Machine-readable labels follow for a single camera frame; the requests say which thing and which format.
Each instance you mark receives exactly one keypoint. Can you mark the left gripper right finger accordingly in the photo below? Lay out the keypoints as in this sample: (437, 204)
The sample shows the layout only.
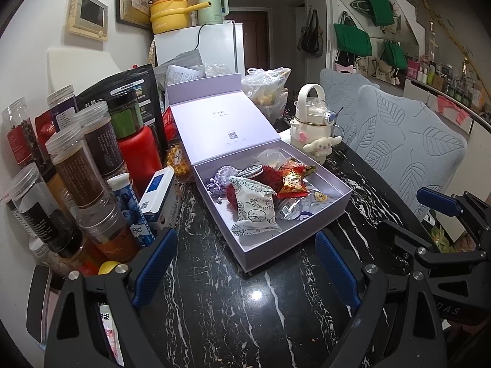
(343, 280)

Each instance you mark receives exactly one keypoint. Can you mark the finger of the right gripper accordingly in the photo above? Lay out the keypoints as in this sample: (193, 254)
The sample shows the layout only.
(447, 205)
(395, 230)

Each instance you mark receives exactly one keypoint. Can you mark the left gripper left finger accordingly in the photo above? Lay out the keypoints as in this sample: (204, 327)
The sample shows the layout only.
(149, 267)

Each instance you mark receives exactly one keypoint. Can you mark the silver foil snack bag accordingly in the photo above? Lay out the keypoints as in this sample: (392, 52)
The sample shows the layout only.
(300, 208)

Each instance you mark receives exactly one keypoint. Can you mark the white printed bread bag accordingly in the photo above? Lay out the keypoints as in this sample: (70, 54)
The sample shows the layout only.
(255, 208)

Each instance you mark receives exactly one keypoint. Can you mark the red gold candy packet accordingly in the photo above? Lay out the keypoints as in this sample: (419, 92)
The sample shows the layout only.
(293, 174)

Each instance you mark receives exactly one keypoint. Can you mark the red fuzzy scrunchie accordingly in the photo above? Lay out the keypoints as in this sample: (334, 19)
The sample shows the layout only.
(269, 176)

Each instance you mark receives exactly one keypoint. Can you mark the clear zip bag of snacks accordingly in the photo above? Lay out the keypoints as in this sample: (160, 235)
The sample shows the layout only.
(274, 158)

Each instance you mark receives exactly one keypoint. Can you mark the green slippers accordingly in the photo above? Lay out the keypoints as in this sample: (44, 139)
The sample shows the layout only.
(442, 241)

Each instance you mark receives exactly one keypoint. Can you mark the blue tablet tube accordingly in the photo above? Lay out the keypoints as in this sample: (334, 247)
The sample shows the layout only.
(128, 203)

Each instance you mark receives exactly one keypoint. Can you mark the white blue medicine box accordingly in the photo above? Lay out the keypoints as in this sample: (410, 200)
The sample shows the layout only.
(160, 204)

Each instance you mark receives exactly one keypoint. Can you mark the yellow lemon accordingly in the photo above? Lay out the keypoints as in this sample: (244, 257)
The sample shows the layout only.
(107, 267)

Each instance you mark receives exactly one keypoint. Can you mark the clear jar orange contents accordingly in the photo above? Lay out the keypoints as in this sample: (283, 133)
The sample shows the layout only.
(107, 228)

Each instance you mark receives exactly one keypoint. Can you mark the grey leaf pattern cushion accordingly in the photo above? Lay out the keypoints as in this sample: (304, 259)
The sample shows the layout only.
(404, 141)

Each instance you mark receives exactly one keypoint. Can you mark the clear jar brown label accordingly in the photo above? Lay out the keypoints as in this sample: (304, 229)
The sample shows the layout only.
(72, 159)

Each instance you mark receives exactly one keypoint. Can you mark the pink green sachet packet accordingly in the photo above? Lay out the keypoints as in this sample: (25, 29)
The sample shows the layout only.
(111, 333)

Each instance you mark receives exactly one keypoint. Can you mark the lavender gift box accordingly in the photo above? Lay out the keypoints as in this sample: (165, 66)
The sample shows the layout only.
(219, 125)

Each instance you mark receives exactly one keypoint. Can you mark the red canister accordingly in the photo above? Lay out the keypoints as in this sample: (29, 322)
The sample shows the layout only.
(141, 156)

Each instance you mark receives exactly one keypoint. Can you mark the clear glass mug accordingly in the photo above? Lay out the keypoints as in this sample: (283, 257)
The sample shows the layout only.
(337, 131)

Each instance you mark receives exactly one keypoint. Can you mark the cream cartoon dog water bottle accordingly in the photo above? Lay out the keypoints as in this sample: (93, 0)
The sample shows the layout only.
(312, 128)

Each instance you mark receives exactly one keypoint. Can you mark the green tote bag lower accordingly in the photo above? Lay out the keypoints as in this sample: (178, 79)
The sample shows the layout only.
(394, 56)

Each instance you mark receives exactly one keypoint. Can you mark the black standup pouch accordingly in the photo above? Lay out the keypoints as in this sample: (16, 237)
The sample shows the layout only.
(143, 81)

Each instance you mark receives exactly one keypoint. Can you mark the green tote bag large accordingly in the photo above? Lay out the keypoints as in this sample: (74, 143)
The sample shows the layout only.
(351, 39)

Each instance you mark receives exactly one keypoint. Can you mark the plastic bag of snacks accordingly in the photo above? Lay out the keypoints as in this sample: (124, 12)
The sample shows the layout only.
(266, 89)

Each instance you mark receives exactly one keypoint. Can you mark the green tote bag upper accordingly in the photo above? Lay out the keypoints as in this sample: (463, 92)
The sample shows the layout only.
(382, 12)

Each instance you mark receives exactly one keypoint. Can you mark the dark hanging handbag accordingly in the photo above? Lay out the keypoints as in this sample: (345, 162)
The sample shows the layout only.
(311, 40)

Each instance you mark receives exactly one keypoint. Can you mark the white mini fridge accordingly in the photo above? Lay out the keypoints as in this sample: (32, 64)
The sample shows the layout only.
(217, 43)

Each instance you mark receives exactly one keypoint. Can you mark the brown wooden door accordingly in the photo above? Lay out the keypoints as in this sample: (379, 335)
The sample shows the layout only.
(255, 26)

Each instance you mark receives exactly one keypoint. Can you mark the yellow cooking pot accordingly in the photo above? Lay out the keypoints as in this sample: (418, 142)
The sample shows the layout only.
(171, 15)

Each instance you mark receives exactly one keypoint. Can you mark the light green electric kettle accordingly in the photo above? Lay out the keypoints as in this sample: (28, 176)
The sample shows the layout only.
(215, 13)

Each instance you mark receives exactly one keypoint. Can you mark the wall intercom panel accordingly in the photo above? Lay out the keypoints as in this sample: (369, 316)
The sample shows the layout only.
(88, 18)

